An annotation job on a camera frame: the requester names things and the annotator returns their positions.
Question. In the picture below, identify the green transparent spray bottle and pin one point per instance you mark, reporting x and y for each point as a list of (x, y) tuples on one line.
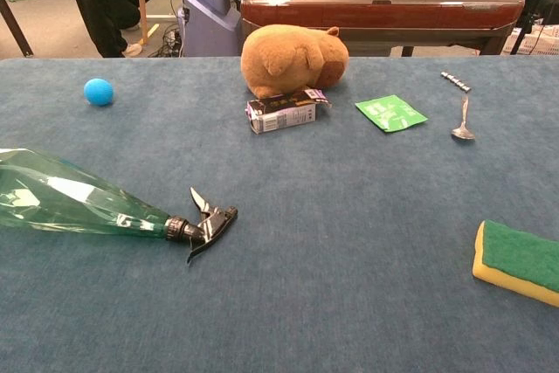
[(65, 202)]

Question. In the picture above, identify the lavender robot base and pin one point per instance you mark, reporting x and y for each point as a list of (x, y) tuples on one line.
[(209, 15)]

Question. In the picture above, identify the purple black drink carton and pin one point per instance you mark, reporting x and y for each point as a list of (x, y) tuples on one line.
[(284, 115)]

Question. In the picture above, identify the brown capybara plush toy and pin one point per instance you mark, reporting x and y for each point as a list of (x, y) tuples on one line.
[(284, 58)]

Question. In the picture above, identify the green foil sachet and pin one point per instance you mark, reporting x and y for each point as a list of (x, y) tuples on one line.
[(390, 113)]

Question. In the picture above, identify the brown mahjong table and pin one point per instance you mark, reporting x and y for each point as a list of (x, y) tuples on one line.
[(380, 8)]

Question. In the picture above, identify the silver metal spoon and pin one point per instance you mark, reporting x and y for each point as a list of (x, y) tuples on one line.
[(464, 122)]

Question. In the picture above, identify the blue foam ball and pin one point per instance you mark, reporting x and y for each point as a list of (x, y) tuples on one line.
[(98, 91)]

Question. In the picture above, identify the yellow green scrub sponge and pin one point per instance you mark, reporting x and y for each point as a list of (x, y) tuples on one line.
[(519, 259)]

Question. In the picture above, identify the white plastic crate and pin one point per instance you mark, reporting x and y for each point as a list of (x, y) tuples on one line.
[(535, 41)]

